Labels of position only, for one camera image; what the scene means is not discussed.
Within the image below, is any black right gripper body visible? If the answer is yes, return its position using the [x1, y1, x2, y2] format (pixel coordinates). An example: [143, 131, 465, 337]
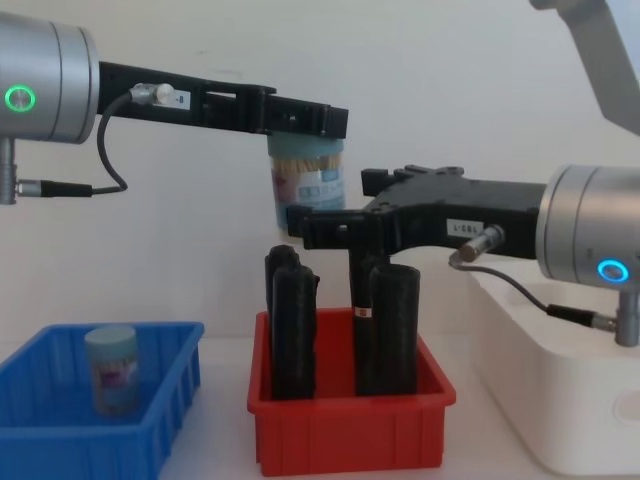
[368, 171, 548, 262]

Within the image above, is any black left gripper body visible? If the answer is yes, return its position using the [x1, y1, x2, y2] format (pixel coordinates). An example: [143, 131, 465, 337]
[97, 60, 202, 129]

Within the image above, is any clear toothpick jar teal lid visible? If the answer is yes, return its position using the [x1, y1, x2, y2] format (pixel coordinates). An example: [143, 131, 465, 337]
[265, 133, 348, 237]
[83, 324, 141, 418]

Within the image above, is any white foam tray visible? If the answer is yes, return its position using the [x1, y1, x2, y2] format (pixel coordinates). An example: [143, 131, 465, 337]
[465, 268, 640, 477]

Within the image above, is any red plastic bin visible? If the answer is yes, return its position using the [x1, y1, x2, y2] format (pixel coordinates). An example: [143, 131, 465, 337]
[246, 307, 458, 479]

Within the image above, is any blue plastic bin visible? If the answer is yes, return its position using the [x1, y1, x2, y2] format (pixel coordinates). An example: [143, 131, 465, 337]
[0, 320, 207, 480]

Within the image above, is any dark left gripper cable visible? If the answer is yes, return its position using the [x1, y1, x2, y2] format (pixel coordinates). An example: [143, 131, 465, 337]
[14, 83, 174, 197]

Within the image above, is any dark gripper cable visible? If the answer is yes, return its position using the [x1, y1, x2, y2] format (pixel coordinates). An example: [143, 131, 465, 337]
[14, 83, 174, 197]
[448, 224, 622, 327]

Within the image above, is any dark right gripper cable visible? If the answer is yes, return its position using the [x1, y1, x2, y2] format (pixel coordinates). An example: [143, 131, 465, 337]
[448, 224, 622, 327]

